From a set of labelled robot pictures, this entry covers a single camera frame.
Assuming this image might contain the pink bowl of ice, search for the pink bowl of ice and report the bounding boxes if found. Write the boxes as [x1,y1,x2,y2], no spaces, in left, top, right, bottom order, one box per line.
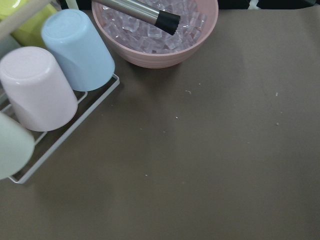
[91,0,219,69]

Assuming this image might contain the pink plastic cup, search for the pink plastic cup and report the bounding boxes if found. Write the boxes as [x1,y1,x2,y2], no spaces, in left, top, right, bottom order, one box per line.
[0,46,78,132]

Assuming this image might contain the blue plastic cup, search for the blue plastic cup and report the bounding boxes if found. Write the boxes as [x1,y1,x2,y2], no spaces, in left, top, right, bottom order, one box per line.
[41,9,115,92]

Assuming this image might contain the white plastic cup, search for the white plastic cup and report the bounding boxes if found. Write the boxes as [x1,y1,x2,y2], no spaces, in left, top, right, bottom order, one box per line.
[0,113,35,180]

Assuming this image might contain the yellow plastic cup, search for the yellow plastic cup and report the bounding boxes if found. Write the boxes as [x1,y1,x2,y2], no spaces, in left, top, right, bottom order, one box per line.
[0,0,57,48]

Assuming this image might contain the grey plastic cup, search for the grey plastic cup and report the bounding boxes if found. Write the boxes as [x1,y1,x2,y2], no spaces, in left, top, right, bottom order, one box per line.
[0,35,22,58]

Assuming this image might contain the white wire cup rack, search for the white wire cup rack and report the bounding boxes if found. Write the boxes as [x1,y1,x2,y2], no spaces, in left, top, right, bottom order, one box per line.
[8,74,120,184]

